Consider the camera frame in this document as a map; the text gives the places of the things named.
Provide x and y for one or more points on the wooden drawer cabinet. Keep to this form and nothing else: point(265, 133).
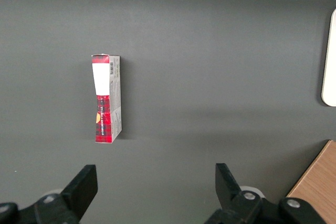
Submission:
point(320, 182)

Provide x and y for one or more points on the red plaid cardboard box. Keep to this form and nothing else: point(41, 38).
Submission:
point(115, 103)

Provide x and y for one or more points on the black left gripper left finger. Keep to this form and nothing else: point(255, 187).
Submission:
point(78, 190)

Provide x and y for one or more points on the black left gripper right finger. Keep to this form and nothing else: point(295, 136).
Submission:
point(228, 192)

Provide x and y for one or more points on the beige plastic tray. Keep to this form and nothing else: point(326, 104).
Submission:
point(331, 77)

